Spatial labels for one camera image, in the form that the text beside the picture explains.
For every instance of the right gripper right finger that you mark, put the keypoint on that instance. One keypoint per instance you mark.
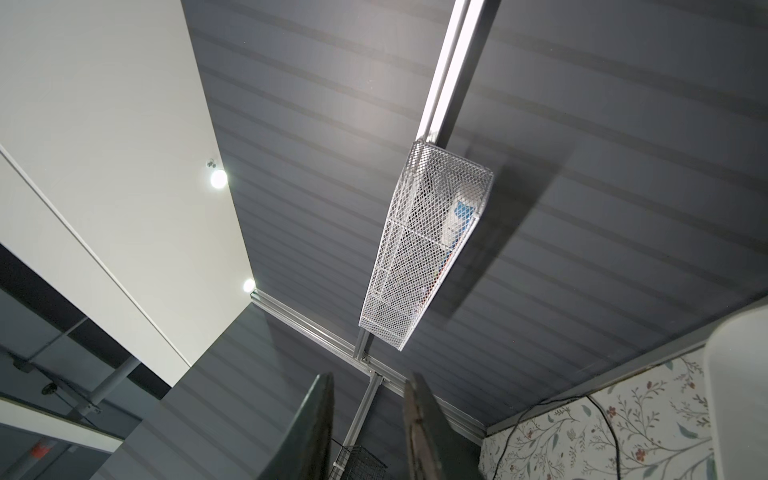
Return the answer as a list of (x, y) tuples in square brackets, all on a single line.
[(433, 447)]

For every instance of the floral table mat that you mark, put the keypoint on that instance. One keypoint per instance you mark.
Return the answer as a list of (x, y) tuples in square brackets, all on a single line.
[(654, 425)]

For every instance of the white wire wall basket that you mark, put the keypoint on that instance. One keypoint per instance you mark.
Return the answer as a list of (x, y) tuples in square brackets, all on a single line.
[(411, 263)]

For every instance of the black wire wall basket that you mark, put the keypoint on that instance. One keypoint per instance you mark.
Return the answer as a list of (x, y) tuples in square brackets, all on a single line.
[(355, 462)]

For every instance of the white tube in basket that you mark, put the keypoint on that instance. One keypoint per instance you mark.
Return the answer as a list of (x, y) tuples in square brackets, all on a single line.
[(458, 219)]

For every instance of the white plastic bin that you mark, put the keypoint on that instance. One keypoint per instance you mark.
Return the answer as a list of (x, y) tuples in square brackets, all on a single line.
[(735, 367)]

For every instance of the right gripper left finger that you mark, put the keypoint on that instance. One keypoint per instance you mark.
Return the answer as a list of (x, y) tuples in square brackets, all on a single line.
[(305, 450)]

